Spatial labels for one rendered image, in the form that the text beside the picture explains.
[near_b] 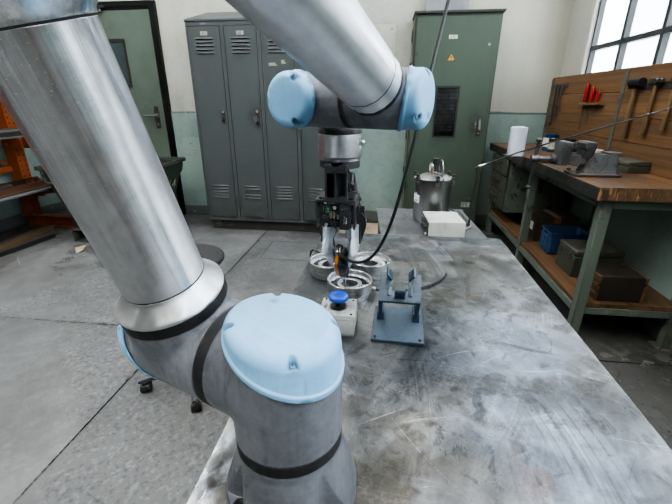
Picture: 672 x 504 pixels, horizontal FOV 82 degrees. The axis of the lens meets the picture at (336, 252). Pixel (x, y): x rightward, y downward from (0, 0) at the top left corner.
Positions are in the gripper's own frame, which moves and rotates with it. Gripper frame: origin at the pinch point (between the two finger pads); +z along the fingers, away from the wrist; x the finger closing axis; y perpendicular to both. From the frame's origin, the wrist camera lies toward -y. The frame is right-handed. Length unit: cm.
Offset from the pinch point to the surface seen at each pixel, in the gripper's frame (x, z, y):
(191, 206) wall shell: -225, 84, -325
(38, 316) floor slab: -203, 93, -100
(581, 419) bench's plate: 38.8, 13.1, 22.3
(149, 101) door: -255, -28, -322
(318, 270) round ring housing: -8.2, 10.2, -15.7
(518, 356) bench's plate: 33.7, 13.1, 8.3
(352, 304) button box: 2.8, 8.7, 2.6
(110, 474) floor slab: -84, 93, -12
